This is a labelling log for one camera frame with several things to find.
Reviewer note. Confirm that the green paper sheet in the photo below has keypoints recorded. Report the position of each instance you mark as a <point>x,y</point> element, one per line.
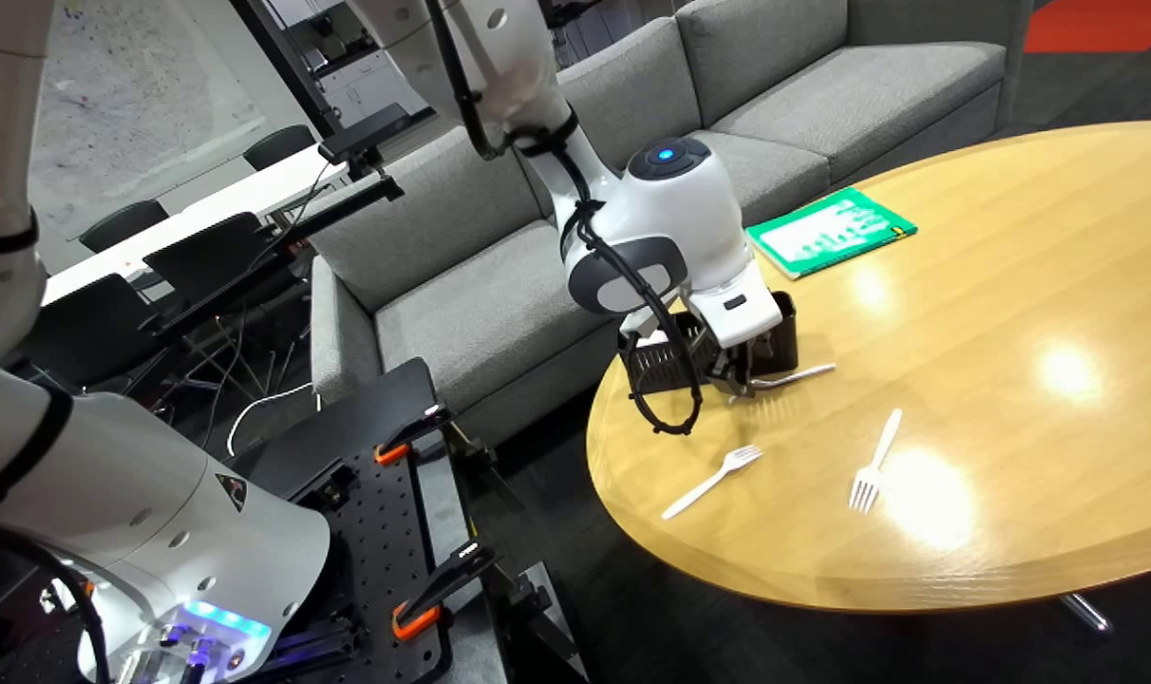
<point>828,231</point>

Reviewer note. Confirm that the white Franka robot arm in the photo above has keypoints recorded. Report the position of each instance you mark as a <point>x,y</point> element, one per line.
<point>155,508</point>

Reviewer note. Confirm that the white office desk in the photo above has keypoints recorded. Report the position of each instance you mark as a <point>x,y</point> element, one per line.
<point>206,209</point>

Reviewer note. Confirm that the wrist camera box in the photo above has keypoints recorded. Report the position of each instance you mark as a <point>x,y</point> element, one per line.
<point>737,306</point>

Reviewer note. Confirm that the metal table foot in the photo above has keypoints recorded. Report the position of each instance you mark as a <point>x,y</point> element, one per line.
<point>1086,614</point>

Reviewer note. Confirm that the black perforated breadboard table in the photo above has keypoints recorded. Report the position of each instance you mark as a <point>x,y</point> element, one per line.
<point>385,532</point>

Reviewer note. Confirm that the black mesh utensil holder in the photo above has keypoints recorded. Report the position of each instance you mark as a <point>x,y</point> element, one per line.
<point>649,373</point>

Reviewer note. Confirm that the orange black bar clamp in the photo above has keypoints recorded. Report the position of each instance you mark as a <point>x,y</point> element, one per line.
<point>440,589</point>
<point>428,430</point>

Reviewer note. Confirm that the grey fabric sofa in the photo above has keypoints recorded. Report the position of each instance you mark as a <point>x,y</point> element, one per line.
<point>851,98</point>

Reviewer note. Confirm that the white plastic fork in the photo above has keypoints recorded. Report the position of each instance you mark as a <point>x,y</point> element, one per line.
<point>795,373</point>
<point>880,461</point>
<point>710,478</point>

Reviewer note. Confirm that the white plastic spoon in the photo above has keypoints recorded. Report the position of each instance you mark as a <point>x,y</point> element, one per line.
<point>649,339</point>

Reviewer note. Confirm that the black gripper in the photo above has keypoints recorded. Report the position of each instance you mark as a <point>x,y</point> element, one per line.
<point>751,348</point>

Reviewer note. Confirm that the black office chair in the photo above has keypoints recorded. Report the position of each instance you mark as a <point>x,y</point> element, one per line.
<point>92,333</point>
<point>278,145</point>
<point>123,220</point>
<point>206,259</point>

